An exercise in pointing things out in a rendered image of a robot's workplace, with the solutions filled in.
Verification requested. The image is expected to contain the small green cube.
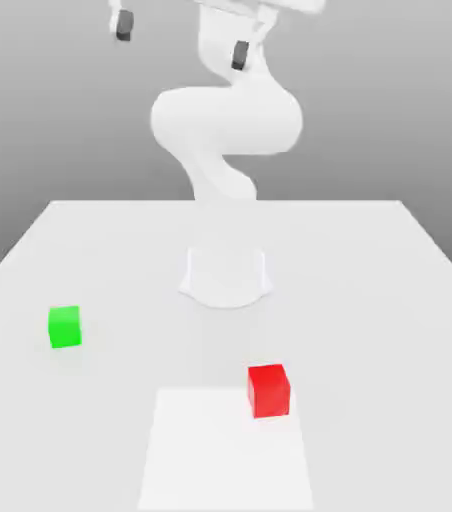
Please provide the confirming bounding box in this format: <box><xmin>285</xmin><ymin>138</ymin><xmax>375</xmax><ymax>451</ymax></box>
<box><xmin>47</xmin><ymin>304</ymin><xmax>83</xmax><ymax>350</ymax></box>

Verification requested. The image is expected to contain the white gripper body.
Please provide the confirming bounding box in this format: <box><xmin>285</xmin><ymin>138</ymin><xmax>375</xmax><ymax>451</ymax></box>
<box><xmin>192</xmin><ymin>0</ymin><xmax>327</xmax><ymax>18</ymax></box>

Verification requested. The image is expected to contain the small red cube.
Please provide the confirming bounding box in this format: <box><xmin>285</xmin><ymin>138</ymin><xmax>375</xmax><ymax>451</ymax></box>
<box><xmin>247</xmin><ymin>362</ymin><xmax>292</xmax><ymax>420</ymax></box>

